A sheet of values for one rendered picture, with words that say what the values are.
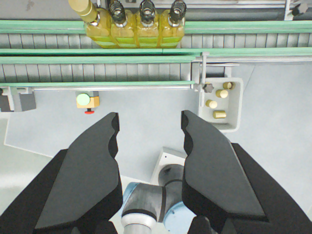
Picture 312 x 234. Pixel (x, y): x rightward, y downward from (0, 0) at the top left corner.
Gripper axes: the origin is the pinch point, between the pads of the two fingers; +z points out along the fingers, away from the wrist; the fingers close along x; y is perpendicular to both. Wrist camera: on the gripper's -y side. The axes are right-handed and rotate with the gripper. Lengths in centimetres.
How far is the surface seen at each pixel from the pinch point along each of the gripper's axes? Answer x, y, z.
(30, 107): -50, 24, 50
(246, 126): 46, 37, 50
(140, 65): -2.9, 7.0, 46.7
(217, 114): 29, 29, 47
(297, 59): 54, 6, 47
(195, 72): 16.6, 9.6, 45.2
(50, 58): -28.7, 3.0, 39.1
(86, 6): -10.1, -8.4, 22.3
